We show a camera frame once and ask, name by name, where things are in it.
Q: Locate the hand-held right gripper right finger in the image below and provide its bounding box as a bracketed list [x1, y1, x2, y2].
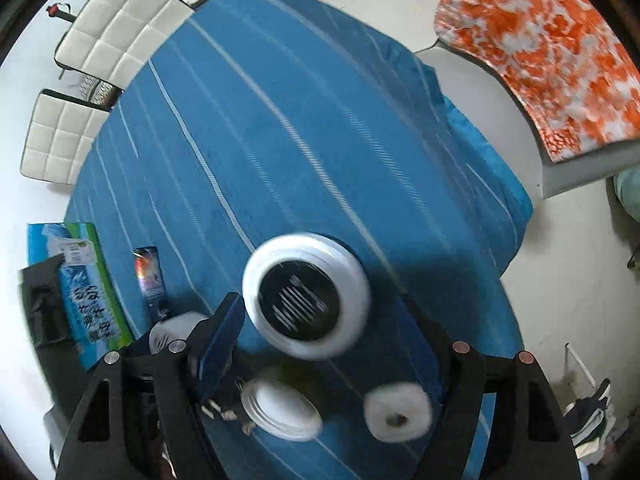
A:
[404, 294, 582, 480]

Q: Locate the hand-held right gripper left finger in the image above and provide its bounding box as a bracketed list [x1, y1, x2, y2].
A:
[55, 292, 247, 480]

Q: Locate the blue cardboard box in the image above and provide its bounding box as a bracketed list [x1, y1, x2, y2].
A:
[27, 221, 135, 371]

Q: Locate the small white round device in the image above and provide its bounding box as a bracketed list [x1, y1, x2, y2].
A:
[148, 311, 208, 356]

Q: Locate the bunch of keys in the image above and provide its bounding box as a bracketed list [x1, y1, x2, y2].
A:
[200, 377, 261, 436]

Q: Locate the round tin with white rim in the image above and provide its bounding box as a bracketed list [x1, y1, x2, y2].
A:
[241, 232, 372, 361]

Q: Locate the white cushioned chair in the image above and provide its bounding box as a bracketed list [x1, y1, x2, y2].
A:
[54, 0, 196, 91]
[20, 89, 113, 186]

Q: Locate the grey chair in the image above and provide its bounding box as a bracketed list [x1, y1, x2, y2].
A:
[415, 40, 640, 201]

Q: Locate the blue striped blanket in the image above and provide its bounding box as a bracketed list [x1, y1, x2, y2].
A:
[62, 0, 533, 480]

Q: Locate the teal cloth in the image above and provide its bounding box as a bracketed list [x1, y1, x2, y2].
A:
[612, 167, 640, 221]

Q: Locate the orange floral cloth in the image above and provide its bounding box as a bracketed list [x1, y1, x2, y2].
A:
[434, 0, 640, 163]

